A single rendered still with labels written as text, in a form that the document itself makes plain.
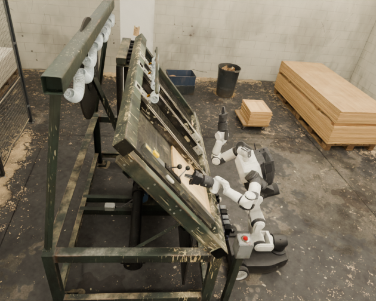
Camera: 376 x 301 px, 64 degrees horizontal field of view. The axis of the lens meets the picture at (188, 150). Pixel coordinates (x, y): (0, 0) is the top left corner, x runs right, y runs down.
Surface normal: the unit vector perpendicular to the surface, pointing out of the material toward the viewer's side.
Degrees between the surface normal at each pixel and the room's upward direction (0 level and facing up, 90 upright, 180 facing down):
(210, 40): 90
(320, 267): 0
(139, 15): 90
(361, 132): 90
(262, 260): 0
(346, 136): 90
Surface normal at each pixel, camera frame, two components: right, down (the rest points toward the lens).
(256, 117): 0.16, 0.58
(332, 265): 0.11, -0.81
